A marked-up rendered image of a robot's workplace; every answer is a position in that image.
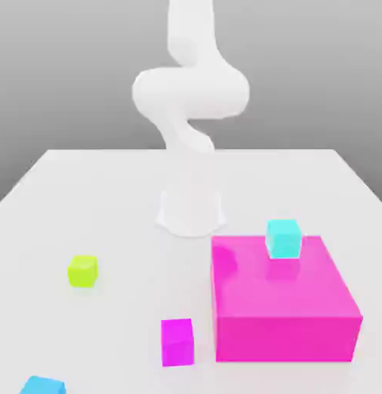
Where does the small cyan cube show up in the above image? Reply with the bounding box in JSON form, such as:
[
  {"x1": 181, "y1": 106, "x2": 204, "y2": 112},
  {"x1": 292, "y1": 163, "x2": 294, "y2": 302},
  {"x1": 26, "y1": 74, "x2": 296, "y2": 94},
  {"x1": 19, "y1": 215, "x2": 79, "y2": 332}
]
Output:
[{"x1": 264, "y1": 219, "x2": 303, "y2": 259}]

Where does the small yellow-green cube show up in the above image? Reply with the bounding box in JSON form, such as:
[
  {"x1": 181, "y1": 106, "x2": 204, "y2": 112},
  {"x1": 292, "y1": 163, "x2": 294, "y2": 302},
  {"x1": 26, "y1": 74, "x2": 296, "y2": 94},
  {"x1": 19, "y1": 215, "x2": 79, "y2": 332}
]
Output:
[{"x1": 67, "y1": 254, "x2": 99, "y2": 289}]

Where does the small magenta cube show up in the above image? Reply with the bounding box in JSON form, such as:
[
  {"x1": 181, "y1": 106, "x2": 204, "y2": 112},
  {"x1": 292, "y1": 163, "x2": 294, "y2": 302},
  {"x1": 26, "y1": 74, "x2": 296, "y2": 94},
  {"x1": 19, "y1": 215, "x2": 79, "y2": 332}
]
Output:
[{"x1": 160, "y1": 318, "x2": 196, "y2": 368}]

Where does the small blue cube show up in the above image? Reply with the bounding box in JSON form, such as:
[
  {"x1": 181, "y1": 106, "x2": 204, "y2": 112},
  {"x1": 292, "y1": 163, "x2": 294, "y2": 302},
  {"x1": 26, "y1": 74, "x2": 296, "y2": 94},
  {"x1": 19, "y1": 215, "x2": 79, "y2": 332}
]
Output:
[{"x1": 18, "y1": 375, "x2": 67, "y2": 394}]

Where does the large pink box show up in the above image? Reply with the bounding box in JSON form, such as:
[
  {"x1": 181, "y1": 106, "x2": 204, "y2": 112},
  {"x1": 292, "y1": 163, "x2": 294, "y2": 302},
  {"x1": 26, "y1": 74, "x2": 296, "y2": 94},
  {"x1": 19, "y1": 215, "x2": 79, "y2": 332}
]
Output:
[{"x1": 210, "y1": 235, "x2": 364, "y2": 363}]

